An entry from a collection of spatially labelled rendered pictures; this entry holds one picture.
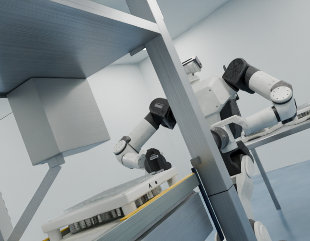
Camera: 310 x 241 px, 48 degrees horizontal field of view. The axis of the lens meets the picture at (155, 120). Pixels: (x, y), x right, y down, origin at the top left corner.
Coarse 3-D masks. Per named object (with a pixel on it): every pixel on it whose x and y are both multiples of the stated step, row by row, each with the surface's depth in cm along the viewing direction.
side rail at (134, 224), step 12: (192, 180) 87; (168, 192) 74; (180, 192) 79; (156, 204) 69; (168, 204) 72; (132, 216) 61; (144, 216) 64; (156, 216) 67; (120, 228) 57; (132, 228) 59; (96, 240) 51; (108, 240) 53; (120, 240) 56
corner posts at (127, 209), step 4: (176, 176) 86; (168, 180) 85; (172, 180) 85; (176, 180) 85; (168, 184) 86; (172, 184) 85; (128, 204) 66; (132, 204) 66; (124, 208) 66; (128, 208) 66; (132, 208) 66; (136, 208) 67; (124, 212) 66; (128, 212) 66; (48, 232) 76; (52, 232) 75; (56, 232) 76; (60, 232) 77; (48, 236) 76; (52, 236) 75; (56, 236) 76; (60, 236) 76; (52, 240) 75; (56, 240) 75
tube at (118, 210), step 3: (111, 192) 72; (114, 192) 72; (111, 195) 72; (114, 195) 72; (120, 207) 71; (117, 210) 71; (120, 210) 71; (117, 213) 71; (120, 213) 71; (123, 213) 72; (120, 216) 71; (123, 216) 71
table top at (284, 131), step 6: (306, 120) 216; (282, 126) 252; (288, 126) 229; (294, 126) 210; (300, 126) 203; (306, 126) 201; (276, 132) 220; (282, 132) 208; (288, 132) 206; (294, 132) 205; (258, 138) 233; (264, 138) 214; (270, 138) 211; (276, 138) 210; (246, 144) 222; (252, 144) 217; (258, 144) 215
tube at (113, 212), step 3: (105, 195) 72; (108, 195) 72; (105, 198) 72; (108, 198) 72; (111, 210) 72; (114, 210) 72; (111, 213) 72; (114, 213) 72; (111, 216) 72; (114, 216) 72; (117, 216) 72; (114, 219) 72
